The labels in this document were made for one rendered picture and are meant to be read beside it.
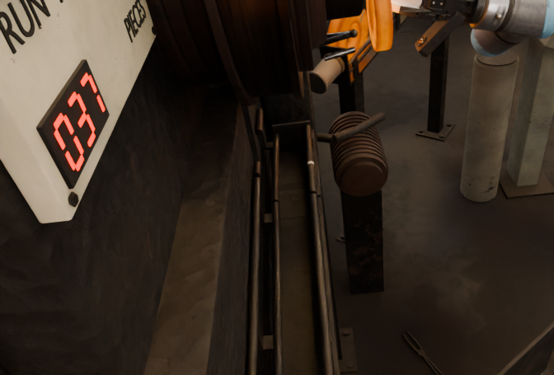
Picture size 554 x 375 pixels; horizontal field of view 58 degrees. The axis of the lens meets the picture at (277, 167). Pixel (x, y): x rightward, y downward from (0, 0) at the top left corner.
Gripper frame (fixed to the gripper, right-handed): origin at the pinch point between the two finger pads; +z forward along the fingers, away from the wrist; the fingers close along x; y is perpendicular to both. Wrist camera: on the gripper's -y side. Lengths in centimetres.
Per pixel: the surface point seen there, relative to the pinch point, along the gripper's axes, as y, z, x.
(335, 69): -18.4, 5.0, -4.8
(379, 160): -32.5, -7.1, 10.0
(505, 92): -28, -49, -25
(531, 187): -65, -76, -29
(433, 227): -76, -41, -16
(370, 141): -31.5, -5.6, 4.0
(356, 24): -11.7, -0.2, -17.5
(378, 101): -76, -36, -97
